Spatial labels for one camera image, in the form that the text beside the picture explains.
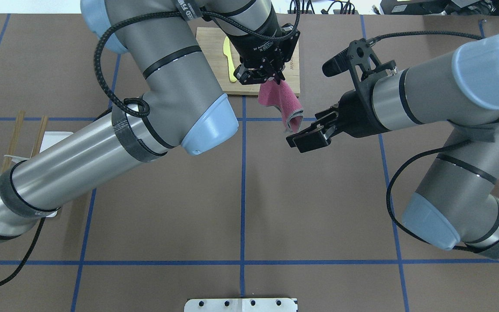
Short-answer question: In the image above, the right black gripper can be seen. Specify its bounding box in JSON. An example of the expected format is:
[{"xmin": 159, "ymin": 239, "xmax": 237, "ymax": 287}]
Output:
[{"xmin": 286, "ymin": 91, "xmax": 389, "ymax": 153}]

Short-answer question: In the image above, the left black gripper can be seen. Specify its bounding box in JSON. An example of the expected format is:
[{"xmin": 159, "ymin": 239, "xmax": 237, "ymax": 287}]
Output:
[{"xmin": 231, "ymin": 24, "xmax": 300, "ymax": 85}]

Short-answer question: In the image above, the pink microfiber cloth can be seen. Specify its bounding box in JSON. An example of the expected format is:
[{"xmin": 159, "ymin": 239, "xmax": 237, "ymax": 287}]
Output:
[{"xmin": 258, "ymin": 80, "xmax": 304, "ymax": 133}]

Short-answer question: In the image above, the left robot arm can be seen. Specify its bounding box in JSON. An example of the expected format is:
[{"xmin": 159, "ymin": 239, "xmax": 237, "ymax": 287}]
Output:
[{"xmin": 0, "ymin": 0, "xmax": 300, "ymax": 243}]

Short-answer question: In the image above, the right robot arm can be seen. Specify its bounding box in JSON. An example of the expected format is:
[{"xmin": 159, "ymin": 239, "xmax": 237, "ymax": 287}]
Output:
[{"xmin": 286, "ymin": 32, "xmax": 499, "ymax": 260}]

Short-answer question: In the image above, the yellow plastic knife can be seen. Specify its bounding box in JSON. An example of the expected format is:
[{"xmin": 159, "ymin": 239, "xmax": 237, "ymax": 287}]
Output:
[{"xmin": 222, "ymin": 36, "xmax": 237, "ymax": 83}]

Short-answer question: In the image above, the wooden cutting board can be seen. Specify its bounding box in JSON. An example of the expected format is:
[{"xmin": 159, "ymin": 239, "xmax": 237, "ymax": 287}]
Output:
[{"xmin": 196, "ymin": 27, "xmax": 301, "ymax": 97}]

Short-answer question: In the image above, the white rectangular plate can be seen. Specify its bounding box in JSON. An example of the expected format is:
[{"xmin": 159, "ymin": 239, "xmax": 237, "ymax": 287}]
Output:
[{"xmin": 13, "ymin": 131, "xmax": 74, "ymax": 218}]

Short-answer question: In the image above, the wooden chopstick right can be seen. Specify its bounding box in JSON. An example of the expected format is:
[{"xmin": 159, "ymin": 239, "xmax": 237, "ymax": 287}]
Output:
[{"xmin": 30, "ymin": 115, "xmax": 49, "ymax": 158}]

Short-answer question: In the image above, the wooden chopstick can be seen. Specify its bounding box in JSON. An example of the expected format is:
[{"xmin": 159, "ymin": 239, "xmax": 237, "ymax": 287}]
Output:
[
  {"xmin": 1, "ymin": 110, "xmax": 26, "ymax": 172},
  {"xmin": 30, "ymin": 115, "xmax": 49, "ymax": 158}
]

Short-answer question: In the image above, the wooden chopstick left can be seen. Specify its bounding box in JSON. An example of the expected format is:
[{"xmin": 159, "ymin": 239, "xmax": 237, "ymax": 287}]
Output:
[{"xmin": 1, "ymin": 110, "xmax": 26, "ymax": 172}]

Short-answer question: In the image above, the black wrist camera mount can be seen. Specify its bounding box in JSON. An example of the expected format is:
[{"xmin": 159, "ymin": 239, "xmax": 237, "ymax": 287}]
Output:
[{"xmin": 321, "ymin": 38, "xmax": 397, "ymax": 90}]

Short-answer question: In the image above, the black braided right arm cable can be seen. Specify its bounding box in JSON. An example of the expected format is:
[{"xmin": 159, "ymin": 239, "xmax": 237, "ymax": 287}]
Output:
[{"xmin": 367, "ymin": 30, "xmax": 499, "ymax": 263}]

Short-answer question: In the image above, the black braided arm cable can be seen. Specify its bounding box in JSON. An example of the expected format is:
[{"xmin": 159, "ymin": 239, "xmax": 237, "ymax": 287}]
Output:
[
  {"xmin": 0, "ymin": 0, "xmax": 302, "ymax": 293},
  {"xmin": 367, "ymin": 30, "xmax": 499, "ymax": 263}
]

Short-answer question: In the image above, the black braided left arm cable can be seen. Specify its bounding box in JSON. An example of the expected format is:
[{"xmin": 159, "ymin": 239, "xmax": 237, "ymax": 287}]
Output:
[{"xmin": 0, "ymin": 0, "xmax": 302, "ymax": 293}]

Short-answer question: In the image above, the white metal bracket plate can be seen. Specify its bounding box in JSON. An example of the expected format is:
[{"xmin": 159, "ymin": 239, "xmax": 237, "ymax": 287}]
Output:
[{"xmin": 184, "ymin": 298, "xmax": 298, "ymax": 312}]

